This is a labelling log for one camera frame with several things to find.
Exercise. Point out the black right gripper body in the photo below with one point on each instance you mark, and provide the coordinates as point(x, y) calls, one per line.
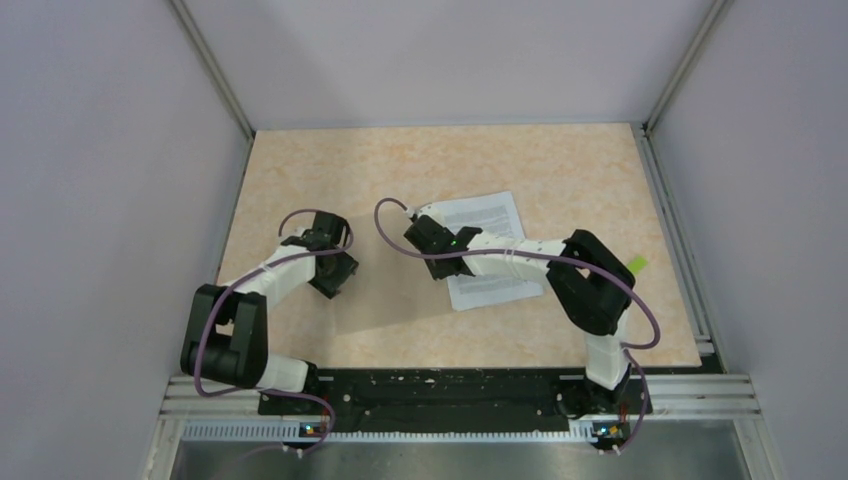
point(438, 271)

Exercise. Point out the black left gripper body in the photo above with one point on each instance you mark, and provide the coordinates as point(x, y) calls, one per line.
point(326, 282)

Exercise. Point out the printed white paper sheets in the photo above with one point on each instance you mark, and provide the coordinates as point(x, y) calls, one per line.
point(497, 214)

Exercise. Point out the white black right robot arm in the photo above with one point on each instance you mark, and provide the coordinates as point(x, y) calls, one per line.
point(591, 284)

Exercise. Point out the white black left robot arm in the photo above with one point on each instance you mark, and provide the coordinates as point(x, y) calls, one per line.
point(227, 339)

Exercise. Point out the light green block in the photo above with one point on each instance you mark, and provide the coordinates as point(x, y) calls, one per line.
point(637, 265)

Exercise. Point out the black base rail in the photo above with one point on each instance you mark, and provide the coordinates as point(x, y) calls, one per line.
point(461, 400)

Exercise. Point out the white slotted cable duct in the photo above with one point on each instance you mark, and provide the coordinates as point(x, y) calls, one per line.
point(287, 431)

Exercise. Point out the aluminium frame rail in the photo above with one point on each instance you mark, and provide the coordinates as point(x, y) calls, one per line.
point(703, 397)

